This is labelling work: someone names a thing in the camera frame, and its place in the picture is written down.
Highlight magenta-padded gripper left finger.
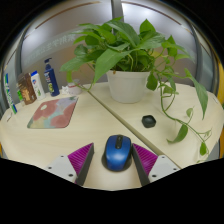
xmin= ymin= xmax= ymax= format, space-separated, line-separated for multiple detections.
xmin=44 ymin=142 xmax=95 ymax=186

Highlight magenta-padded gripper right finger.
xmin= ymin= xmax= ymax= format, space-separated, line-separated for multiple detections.
xmin=132 ymin=143 xmax=181 ymax=187

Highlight blue and black computer mouse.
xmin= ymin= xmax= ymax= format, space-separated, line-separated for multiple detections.
xmin=101 ymin=134 xmax=134 ymax=173

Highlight floral print mouse pad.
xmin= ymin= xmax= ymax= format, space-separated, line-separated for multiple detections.
xmin=26 ymin=95 xmax=80 ymax=130

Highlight small black square object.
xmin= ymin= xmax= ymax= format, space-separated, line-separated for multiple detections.
xmin=141 ymin=114 xmax=157 ymax=129

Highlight small white lidded jar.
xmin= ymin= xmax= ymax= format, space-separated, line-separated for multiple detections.
xmin=68 ymin=78 xmax=83 ymax=96

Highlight green plant in white pot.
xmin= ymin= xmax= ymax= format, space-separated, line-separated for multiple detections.
xmin=59 ymin=18 xmax=213 ymax=157

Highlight small white paper piece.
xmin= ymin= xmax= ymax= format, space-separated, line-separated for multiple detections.
xmin=5 ymin=112 xmax=15 ymax=123

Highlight white bottle with blue cap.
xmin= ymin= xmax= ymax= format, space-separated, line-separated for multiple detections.
xmin=30 ymin=70 xmax=47 ymax=101

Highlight dark blue pump bottle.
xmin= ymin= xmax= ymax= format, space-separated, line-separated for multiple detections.
xmin=43 ymin=57 xmax=61 ymax=98

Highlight brown carton box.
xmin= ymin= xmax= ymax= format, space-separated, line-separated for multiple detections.
xmin=17 ymin=72 xmax=38 ymax=106

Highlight clear bottle with green label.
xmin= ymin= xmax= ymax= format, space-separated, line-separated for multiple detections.
xmin=15 ymin=83 xmax=25 ymax=103

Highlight white green blue tube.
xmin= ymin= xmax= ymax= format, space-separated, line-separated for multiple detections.
xmin=3 ymin=73 xmax=18 ymax=115

